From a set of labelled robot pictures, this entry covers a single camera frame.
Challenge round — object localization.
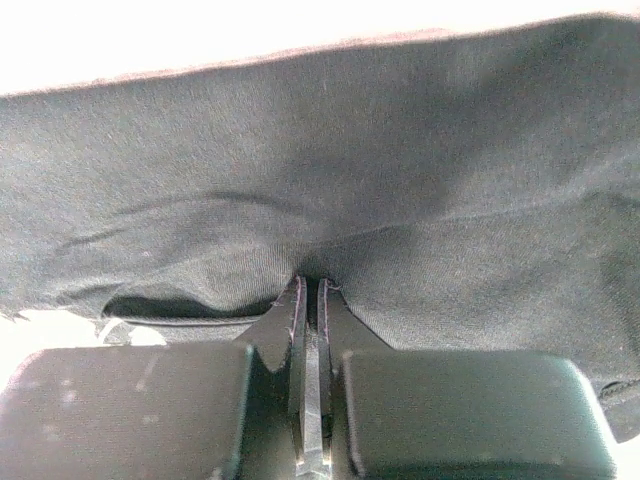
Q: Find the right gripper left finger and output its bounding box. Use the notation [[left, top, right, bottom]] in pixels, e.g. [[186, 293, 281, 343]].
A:
[[1, 277, 307, 479]]

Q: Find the black t shirt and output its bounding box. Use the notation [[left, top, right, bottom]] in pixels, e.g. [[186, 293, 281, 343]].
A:
[[1, 18, 639, 442]]

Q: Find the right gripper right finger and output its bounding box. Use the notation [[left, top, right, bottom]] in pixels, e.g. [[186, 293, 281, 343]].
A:
[[317, 279, 618, 479]]

